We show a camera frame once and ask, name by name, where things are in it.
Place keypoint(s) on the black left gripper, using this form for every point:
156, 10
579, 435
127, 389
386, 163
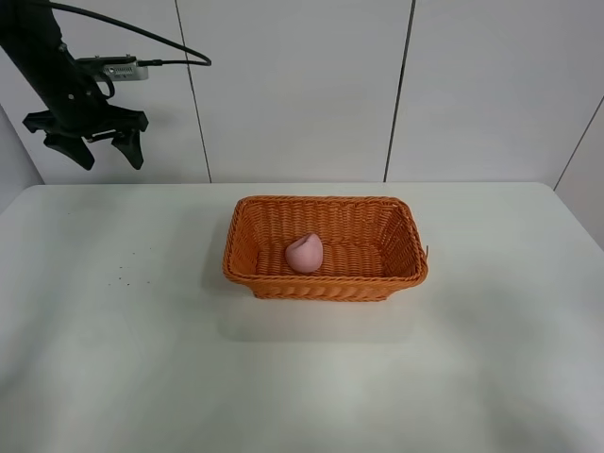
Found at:
76, 107

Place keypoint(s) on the pink peach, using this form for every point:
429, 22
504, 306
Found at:
305, 255

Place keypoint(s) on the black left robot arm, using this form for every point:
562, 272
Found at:
32, 39

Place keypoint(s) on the orange woven basket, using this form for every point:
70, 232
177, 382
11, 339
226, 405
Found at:
372, 247

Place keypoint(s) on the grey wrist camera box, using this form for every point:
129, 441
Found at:
116, 69

